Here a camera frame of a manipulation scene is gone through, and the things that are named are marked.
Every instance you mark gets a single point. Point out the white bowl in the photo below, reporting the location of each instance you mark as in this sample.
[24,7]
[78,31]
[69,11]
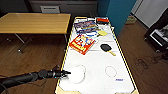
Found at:
[77,75]

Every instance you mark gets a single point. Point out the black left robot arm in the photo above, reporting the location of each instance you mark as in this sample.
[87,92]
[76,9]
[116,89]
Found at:
[20,79]

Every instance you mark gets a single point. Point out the blue white flat box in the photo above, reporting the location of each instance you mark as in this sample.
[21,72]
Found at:
[91,33]

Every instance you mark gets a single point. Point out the rectangular wooden table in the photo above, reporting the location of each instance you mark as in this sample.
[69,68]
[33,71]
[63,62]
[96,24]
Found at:
[33,23]

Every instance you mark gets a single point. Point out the small yellow flat object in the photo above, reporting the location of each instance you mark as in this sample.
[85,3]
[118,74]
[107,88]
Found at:
[102,33]

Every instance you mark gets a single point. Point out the white paper sign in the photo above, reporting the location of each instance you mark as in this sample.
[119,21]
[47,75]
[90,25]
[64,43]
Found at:
[50,9]

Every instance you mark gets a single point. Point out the dark grey sofa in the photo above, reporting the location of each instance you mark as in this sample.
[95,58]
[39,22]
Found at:
[73,5]

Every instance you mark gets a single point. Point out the cardboard box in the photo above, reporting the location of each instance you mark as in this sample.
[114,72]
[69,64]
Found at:
[131,20]

